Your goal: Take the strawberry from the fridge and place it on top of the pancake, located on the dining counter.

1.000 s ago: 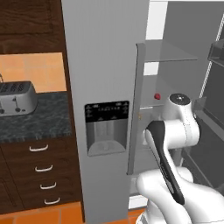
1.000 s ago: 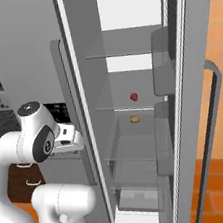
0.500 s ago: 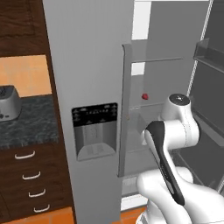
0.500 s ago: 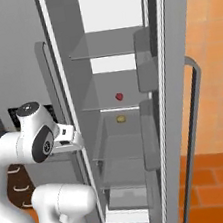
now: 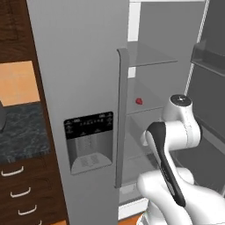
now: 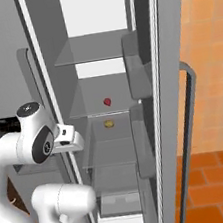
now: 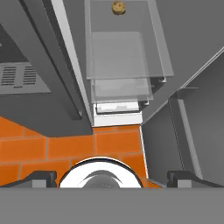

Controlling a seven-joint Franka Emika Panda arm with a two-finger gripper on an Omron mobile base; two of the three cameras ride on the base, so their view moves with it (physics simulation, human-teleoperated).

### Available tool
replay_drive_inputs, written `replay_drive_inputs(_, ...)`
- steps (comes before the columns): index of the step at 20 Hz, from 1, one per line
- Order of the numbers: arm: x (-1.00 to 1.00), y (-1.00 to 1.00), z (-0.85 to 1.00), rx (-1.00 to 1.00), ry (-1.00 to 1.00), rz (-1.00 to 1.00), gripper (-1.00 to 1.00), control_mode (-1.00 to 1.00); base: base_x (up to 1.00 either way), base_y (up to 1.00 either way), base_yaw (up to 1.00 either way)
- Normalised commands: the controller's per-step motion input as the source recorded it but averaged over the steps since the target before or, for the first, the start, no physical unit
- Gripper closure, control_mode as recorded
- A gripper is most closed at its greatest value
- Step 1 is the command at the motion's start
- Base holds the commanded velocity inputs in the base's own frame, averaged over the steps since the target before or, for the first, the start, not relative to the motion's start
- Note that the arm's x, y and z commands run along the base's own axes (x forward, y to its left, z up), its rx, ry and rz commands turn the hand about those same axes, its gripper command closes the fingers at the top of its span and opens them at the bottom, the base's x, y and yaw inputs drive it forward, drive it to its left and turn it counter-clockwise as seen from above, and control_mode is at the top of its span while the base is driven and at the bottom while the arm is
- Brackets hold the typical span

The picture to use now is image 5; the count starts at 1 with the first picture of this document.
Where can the grey fridge door with dispenser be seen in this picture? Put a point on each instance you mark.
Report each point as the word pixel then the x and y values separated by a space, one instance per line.
pixel 79 73

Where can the dark wood drawer unit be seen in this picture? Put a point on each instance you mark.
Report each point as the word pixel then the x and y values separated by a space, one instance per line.
pixel 38 181

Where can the grey fridge door bin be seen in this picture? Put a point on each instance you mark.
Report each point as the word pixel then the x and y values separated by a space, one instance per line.
pixel 209 60

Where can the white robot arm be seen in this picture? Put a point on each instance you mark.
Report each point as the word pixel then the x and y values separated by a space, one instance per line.
pixel 181 132

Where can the glass fridge shelf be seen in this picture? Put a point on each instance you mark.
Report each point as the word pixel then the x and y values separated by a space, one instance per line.
pixel 146 55
pixel 146 88

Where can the red strawberry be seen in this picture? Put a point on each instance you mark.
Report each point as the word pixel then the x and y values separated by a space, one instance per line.
pixel 139 101

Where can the dark wood wall cupboard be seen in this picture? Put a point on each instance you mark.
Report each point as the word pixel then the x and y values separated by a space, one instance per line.
pixel 14 29

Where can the open grey fridge door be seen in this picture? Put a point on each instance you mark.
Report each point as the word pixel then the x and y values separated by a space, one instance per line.
pixel 209 96

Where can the grey fridge body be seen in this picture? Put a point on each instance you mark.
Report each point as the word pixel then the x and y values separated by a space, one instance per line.
pixel 164 29

